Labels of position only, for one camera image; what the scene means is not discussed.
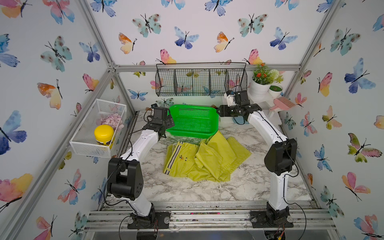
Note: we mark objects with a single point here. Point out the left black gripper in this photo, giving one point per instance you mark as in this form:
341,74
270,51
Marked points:
169,121

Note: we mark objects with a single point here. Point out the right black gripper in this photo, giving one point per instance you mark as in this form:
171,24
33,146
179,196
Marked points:
223,110

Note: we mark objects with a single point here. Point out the yellow-green long pants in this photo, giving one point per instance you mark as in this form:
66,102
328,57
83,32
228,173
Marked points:
213,159

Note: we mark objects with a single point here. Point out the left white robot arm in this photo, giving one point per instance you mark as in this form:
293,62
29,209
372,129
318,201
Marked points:
125,178

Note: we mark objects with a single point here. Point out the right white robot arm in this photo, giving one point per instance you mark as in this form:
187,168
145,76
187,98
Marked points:
281,156

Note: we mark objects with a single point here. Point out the potted plant white pot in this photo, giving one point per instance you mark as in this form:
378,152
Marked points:
262,79

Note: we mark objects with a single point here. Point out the green plastic basket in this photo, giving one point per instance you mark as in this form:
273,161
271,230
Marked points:
194,121

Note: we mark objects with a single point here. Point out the small white green cup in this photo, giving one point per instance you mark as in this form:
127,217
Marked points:
275,91

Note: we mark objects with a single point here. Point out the pink dustpan brush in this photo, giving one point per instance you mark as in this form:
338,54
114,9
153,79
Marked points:
282,104

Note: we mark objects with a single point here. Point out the pink artificial flowers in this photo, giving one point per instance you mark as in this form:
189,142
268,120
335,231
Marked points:
113,120

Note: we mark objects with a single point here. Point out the yellow lidded jar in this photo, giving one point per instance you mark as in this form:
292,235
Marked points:
104,135

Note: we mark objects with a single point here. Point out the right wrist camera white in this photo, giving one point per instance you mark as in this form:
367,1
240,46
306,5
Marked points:
230,98

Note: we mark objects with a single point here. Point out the black wire wall basket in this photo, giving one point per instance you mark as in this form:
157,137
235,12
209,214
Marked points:
200,79

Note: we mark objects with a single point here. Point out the white mesh wall basket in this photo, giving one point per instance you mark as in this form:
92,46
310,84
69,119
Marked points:
83,141

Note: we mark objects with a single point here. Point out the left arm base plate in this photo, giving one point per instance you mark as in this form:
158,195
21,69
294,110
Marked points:
149,220

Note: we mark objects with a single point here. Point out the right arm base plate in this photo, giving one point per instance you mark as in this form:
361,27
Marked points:
271,219

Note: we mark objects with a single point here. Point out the aluminium front rail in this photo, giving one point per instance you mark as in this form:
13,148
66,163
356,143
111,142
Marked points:
208,220

